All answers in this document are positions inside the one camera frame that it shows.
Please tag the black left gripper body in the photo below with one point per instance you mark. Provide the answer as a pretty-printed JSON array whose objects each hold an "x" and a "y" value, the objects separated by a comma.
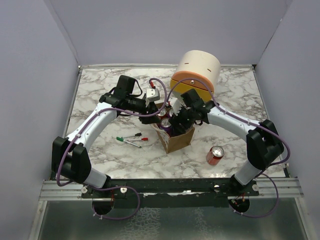
[{"x": 144, "y": 112}]

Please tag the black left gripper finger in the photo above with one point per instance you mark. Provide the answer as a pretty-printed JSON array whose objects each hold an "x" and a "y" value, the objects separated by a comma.
[
  {"x": 156, "y": 107},
  {"x": 149, "y": 120}
]

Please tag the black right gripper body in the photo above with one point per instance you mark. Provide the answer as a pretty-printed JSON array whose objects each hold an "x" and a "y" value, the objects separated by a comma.
[{"x": 185, "y": 114}]

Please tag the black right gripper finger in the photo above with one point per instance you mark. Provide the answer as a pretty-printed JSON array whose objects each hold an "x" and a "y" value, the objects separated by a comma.
[
  {"x": 176, "y": 127},
  {"x": 186, "y": 127}
]

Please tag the red soda can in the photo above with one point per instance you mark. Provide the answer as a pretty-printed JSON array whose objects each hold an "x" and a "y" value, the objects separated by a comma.
[
  {"x": 214, "y": 155},
  {"x": 162, "y": 113}
]

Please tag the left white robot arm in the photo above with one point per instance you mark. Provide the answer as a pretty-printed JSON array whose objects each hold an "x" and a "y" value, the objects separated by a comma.
[{"x": 70, "y": 154}]

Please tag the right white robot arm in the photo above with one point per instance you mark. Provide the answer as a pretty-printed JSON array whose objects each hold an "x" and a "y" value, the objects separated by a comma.
[{"x": 263, "y": 144}]

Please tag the black capped marker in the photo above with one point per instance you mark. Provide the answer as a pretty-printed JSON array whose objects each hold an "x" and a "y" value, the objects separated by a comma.
[{"x": 139, "y": 134}]

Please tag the red capped marker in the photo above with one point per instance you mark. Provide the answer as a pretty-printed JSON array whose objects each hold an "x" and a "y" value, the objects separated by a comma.
[{"x": 139, "y": 139}]

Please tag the green capped marker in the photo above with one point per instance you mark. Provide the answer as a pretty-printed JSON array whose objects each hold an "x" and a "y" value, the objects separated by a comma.
[{"x": 127, "y": 142}]

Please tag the round pastel drawer cabinet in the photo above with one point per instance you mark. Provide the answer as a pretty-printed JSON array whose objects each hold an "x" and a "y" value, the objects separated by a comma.
[{"x": 197, "y": 70}]

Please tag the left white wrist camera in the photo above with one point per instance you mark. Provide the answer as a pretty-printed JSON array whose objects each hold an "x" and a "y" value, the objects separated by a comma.
[{"x": 152, "y": 94}]

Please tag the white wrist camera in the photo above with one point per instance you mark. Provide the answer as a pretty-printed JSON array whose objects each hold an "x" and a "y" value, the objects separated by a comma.
[
  {"x": 152, "y": 94},
  {"x": 176, "y": 105}
]

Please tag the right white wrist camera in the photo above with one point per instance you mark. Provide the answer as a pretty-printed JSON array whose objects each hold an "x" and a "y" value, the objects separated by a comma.
[{"x": 176, "y": 105}]

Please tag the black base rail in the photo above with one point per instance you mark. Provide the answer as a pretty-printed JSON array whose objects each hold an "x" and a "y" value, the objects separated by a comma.
[{"x": 171, "y": 192}]

